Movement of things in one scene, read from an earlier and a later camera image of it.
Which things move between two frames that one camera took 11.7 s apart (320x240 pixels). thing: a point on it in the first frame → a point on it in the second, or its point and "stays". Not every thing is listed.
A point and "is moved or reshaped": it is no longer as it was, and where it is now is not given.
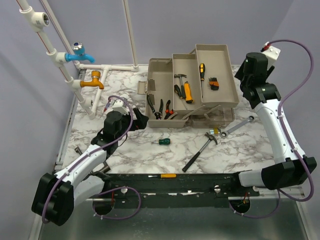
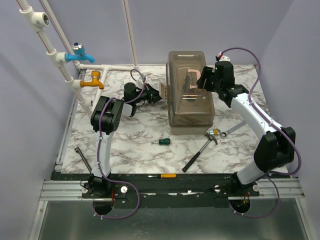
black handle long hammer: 210,137 stays
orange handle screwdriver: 165,176 stays
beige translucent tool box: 191,90 is moved or reshaped
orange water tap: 95,81 stays
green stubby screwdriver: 166,141 stays
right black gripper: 240,73 → 207,73
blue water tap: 78,54 stays
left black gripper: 140,123 → 153,94
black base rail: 176,191 stays
